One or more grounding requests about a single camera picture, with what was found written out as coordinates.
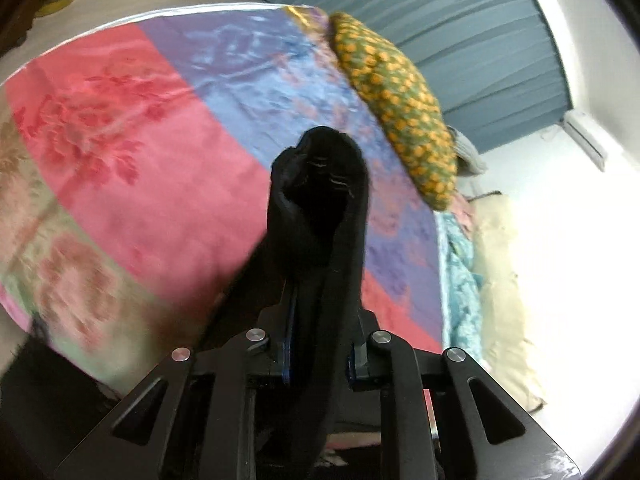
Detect cream cushion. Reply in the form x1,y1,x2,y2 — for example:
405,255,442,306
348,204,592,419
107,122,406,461
465,192,546,411

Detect blue-grey curtain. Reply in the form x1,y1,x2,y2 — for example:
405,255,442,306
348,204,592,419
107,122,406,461
235,0,576,153

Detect white air conditioner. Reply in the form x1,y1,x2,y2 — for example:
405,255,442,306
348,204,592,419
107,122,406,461
560,110,608,171

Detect colourful floral satin bedspread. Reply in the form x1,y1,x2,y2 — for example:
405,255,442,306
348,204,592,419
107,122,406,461
0,2,446,401

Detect teal floral cloth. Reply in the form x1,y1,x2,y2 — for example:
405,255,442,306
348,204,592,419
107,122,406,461
435,195,483,361

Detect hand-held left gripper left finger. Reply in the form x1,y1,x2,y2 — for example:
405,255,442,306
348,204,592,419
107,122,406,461
55,280,301,480

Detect grey cloth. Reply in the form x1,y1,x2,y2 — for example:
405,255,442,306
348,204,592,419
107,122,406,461
447,125,488,176

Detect green pillow with orange dots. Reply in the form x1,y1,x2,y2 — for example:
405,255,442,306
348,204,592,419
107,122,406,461
327,11,458,212

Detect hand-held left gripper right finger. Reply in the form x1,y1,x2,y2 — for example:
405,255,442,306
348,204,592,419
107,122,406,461
347,310,583,480

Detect black pants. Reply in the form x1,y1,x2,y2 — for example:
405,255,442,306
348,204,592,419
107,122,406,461
197,127,383,480

